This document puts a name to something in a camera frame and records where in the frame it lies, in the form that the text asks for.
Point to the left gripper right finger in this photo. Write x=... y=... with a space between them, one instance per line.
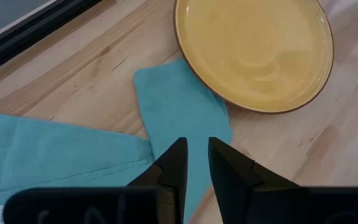
x=228 y=174

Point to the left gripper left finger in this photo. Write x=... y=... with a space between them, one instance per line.
x=172 y=168

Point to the teal cloth napkin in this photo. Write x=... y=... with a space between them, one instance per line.
x=57 y=149

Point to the black table edge frame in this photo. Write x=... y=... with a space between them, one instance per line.
x=11 y=43

